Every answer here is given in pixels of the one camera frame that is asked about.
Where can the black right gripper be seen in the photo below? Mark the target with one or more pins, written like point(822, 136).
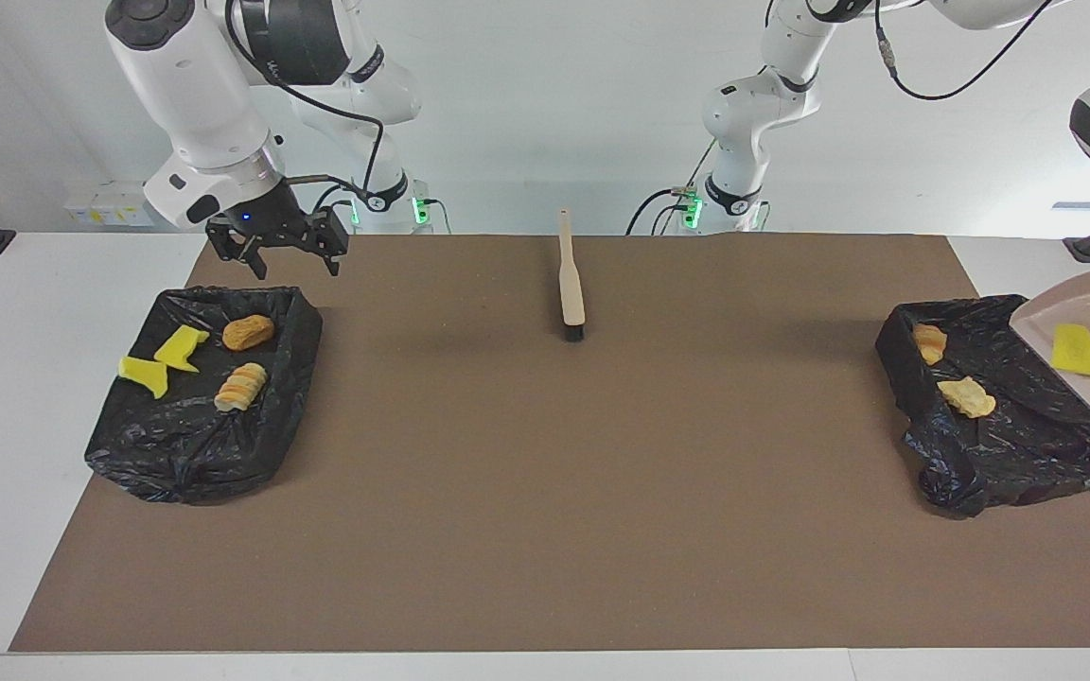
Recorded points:
point(271, 218)

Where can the orange brown bread roll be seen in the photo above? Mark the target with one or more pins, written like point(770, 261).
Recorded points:
point(248, 332)

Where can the yellow notched sponge piece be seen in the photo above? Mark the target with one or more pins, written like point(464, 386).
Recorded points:
point(181, 348)

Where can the green and yellow sponge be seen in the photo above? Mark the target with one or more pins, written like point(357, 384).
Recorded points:
point(145, 374)

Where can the beige hand brush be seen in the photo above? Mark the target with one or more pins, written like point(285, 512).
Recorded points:
point(571, 288)

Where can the tan cracker piece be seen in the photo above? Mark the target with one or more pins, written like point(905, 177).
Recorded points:
point(967, 397)

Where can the yellow sponge scrap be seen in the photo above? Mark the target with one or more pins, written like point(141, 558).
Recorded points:
point(1078, 350)

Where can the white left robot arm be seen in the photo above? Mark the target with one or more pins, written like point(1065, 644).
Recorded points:
point(744, 113)

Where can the black bag lined bin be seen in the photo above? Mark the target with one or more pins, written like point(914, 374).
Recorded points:
point(1028, 445)
point(176, 445)

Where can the brown table mat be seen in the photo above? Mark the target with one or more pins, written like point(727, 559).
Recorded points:
point(744, 567)

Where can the white wall boxes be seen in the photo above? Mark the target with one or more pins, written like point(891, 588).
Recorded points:
point(91, 210)

